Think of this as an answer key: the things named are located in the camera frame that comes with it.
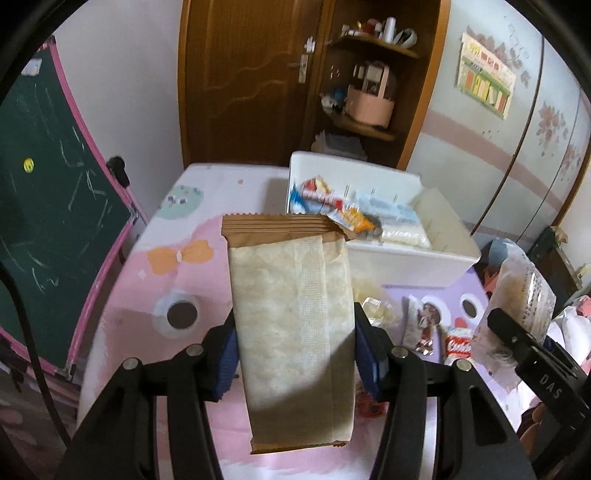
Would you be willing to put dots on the clear rice cracker packet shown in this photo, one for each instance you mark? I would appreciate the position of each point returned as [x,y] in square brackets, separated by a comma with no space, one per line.
[512,290]

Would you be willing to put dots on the cartoon print snack packet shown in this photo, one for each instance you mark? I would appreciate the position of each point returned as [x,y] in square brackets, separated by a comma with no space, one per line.
[418,323]

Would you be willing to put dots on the long brown wafer packet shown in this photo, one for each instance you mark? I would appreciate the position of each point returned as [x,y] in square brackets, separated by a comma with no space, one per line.
[286,323]

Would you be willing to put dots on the wooden door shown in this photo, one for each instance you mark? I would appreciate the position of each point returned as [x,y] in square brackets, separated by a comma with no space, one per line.
[240,83]

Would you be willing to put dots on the wall poster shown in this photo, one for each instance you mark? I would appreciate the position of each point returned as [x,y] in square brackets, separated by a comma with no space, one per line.
[485,74]

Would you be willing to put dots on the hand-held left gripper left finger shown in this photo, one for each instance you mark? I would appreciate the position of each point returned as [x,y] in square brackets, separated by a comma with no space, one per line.
[226,364]

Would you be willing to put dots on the red white small container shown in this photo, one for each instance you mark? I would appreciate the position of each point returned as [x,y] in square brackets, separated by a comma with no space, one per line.
[374,26]

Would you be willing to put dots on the stack of folded cloths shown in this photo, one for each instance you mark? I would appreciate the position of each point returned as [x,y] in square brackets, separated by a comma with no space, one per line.
[339,145]

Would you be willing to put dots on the red white cookie packet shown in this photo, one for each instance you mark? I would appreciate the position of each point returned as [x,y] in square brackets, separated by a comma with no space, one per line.
[457,346]

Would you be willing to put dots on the green chalkboard with pink frame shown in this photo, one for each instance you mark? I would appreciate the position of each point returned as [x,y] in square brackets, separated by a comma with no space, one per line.
[46,207]

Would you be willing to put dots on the clear pastry packet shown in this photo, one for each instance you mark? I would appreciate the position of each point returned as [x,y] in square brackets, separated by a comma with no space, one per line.
[381,314]

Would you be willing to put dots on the small toy figures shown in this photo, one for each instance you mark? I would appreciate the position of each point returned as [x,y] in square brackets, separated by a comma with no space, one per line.
[333,100]

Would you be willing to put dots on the dark wooden cabinet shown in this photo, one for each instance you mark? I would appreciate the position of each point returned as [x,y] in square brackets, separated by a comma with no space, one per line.
[554,263]

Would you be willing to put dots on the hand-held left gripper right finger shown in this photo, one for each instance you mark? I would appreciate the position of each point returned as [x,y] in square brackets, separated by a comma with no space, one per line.
[367,364]

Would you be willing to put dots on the white door hook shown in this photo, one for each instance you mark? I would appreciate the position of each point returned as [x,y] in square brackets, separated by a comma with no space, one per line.
[310,44]

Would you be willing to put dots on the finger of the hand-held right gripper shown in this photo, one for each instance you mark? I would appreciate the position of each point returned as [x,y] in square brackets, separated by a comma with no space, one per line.
[508,332]
[561,350]

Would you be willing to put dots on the red round snack packet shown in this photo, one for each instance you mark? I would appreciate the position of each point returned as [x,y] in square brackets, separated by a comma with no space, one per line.
[318,194]

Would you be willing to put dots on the small red packet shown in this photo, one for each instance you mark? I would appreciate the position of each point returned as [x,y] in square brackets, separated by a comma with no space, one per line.
[371,406]

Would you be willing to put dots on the floral wardrobe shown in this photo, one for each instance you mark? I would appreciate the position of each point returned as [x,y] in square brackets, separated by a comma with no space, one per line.
[485,175]

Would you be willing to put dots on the small blue snack packet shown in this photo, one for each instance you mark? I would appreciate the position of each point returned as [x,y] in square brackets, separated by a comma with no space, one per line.
[355,220]

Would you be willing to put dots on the white plastic storage box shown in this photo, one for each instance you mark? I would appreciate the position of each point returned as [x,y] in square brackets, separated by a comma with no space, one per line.
[415,267]

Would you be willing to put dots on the pink basket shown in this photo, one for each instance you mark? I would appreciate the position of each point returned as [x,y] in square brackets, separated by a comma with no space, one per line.
[369,108]

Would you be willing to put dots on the white bedding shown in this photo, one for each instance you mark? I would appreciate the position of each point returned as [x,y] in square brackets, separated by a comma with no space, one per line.
[577,332]

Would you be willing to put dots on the white sticker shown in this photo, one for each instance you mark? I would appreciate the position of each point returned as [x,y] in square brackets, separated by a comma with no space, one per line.
[30,68]

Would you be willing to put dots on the yellow smiley magnet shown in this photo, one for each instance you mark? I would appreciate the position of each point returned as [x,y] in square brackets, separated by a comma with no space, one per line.
[28,164]

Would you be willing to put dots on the white tape dispenser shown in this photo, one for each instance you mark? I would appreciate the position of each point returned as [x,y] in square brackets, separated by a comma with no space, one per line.
[407,38]

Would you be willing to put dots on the wooden corner shelf unit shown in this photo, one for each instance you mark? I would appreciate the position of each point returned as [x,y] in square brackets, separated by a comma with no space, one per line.
[425,92]

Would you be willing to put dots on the white bottle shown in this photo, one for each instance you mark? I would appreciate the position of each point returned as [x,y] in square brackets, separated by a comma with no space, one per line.
[389,30]

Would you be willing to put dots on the black easel knob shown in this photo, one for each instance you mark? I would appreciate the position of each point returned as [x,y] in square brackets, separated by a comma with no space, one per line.
[117,170]

